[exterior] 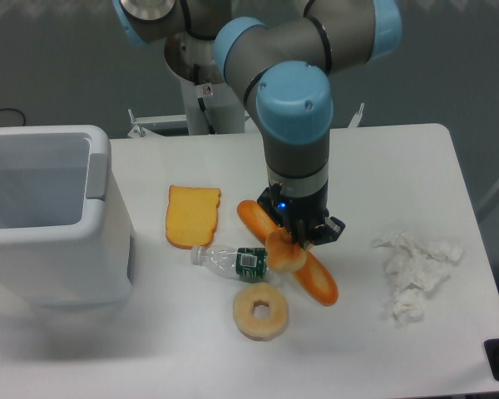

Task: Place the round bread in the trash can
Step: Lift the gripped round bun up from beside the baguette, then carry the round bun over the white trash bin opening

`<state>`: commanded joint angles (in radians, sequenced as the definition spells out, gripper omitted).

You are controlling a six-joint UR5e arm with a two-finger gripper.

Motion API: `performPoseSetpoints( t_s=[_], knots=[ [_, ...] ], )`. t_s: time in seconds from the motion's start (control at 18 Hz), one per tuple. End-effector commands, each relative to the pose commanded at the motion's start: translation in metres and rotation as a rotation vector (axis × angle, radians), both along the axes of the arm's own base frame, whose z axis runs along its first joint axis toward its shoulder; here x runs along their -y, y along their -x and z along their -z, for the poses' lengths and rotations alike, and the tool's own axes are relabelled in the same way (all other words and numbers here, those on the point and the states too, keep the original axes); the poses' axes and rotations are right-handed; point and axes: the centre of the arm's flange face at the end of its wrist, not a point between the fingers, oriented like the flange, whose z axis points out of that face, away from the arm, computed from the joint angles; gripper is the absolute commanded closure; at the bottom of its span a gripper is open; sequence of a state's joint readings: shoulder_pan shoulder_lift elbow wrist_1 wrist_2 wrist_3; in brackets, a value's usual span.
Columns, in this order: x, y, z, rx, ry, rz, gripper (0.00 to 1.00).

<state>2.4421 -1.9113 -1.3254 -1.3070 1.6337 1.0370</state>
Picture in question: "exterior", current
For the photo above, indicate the yellow toast slice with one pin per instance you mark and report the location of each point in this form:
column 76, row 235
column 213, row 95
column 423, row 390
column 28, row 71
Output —
column 192, row 216

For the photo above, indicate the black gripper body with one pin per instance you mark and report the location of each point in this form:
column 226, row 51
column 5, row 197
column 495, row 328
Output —
column 310, row 212

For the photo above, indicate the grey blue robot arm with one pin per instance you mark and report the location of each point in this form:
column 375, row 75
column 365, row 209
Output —
column 281, row 77

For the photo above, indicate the round bread roll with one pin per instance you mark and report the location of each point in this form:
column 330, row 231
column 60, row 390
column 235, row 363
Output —
column 283, row 254

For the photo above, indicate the beige ring donut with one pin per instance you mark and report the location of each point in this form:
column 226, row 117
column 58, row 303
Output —
column 260, row 311

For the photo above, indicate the white trash can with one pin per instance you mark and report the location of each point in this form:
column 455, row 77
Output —
column 66, row 237

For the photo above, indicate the crumpled white tissue paper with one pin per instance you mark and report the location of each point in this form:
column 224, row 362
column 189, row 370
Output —
column 415, row 270

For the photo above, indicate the clear plastic bottle green label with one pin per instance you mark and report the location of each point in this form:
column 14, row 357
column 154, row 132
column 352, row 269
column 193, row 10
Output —
column 244, row 264

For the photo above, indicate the long orange baguette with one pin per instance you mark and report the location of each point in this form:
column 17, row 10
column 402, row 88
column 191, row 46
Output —
column 313, row 277

